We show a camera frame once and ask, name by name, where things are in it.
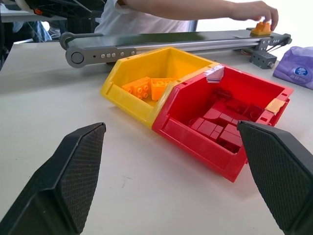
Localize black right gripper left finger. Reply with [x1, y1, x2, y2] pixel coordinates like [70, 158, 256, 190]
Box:
[0, 122, 107, 235]

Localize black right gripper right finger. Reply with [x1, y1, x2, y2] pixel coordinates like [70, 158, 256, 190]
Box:
[237, 120, 313, 233]

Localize orange toy brick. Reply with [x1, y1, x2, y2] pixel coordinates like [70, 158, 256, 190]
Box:
[250, 21, 272, 37]

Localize grey conveyor belt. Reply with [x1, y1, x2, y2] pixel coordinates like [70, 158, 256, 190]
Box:
[59, 29, 292, 70]

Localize person's bare hand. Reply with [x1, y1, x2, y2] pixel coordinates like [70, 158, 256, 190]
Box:
[229, 0, 279, 31]

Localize red studded brick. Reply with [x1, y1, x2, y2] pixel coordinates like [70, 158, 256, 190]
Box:
[242, 104, 265, 122]

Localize beige tape patch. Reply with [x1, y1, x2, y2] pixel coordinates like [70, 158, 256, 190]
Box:
[266, 98, 289, 116]

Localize red flat brick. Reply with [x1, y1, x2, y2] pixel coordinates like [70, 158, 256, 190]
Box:
[197, 119, 218, 136]

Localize red plastic bin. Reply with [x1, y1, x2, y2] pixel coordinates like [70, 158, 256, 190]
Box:
[152, 64, 294, 183]

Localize yellow plastic bin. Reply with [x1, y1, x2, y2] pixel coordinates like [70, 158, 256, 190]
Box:
[100, 47, 221, 129]

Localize purple tissue pack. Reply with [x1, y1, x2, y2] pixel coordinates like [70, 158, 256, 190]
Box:
[272, 46, 313, 91]

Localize flat orange studded brick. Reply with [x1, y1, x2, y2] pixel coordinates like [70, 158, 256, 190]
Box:
[121, 76, 152, 100]

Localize orange sloped brick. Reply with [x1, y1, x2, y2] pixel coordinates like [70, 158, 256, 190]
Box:
[149, 77, 175, 101]

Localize person's white shirt torso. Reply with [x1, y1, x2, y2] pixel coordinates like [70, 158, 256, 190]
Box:
[94, 0, 198, 35]

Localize black machine with orange clip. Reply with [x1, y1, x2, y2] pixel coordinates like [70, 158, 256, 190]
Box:
[14, 0, 108, 19]

